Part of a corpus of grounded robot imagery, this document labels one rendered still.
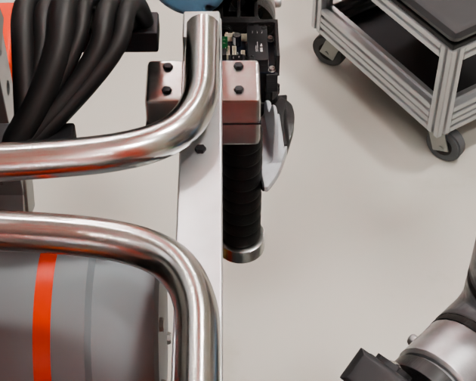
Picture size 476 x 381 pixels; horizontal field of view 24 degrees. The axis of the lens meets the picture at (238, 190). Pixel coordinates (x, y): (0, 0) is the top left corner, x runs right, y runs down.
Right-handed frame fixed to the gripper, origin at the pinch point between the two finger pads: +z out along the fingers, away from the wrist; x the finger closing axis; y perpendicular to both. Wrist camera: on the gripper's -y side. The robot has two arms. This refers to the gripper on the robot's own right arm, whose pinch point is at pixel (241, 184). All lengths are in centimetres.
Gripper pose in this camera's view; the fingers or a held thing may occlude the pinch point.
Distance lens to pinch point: 95.1
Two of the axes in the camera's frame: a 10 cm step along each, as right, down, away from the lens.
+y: 0.0, -6.9, -7.3
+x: 10.0, -0.1, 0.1
